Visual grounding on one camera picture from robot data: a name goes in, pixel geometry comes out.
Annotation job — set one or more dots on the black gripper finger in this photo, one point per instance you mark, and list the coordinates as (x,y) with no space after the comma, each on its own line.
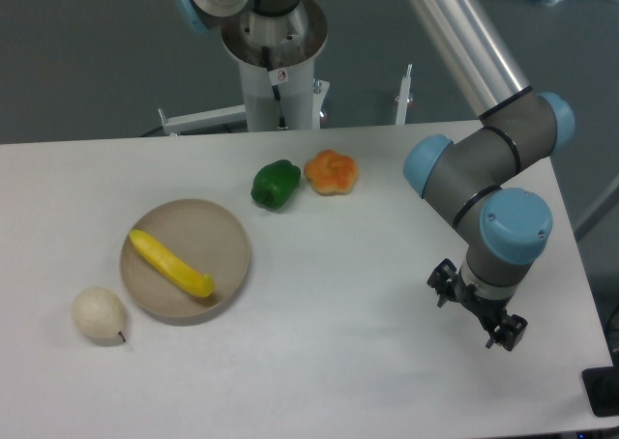
(507,331)
(443,280)

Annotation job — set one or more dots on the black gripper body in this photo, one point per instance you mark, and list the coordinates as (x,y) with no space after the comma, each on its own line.
(489,311)

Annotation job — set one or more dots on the yellow toy banana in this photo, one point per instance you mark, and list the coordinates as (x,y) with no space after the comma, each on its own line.
(170,266)

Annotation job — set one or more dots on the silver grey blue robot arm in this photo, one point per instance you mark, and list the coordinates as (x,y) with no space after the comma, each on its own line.
(464,182)

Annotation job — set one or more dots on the beige round plate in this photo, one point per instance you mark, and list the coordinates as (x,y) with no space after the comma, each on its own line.
(205,236)

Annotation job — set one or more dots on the black device at table edge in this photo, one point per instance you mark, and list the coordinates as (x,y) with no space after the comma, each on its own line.
(601,386)

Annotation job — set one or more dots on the orange flower-shaped bread roll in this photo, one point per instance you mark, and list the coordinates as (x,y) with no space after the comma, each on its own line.
(331,173)

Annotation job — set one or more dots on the green toy bell pepper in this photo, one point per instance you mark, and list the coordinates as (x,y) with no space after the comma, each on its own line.
(275,183)

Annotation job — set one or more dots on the white toy pear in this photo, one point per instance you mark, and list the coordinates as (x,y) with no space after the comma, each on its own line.
(99,314)

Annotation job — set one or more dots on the white metal bracket right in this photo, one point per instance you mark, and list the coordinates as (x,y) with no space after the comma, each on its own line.
(405,96)

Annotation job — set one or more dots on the white metal bracket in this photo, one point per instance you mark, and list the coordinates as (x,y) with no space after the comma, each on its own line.
(202,122)
(405,96)

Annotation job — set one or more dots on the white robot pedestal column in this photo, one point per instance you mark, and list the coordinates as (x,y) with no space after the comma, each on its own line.
(284,98)

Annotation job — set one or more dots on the white metal bracket left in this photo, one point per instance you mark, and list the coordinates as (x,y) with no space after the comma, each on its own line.
(202,122)

